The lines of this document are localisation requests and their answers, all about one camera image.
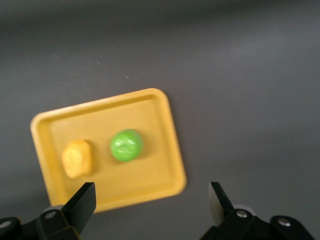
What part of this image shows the yellow plastic tray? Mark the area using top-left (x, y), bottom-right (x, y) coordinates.
top-left (29, 87), bottom-right (188, 214)

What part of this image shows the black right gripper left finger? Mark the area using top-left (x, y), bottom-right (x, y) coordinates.
top-left (36, 181), bottom-right (98, 240)

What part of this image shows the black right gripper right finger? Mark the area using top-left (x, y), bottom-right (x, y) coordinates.
top-left (198, 181), bottom-right (275, 240)

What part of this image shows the yellow toy potato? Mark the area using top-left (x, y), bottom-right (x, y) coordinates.
top-left (61, 139), bottom-right (94, 180)

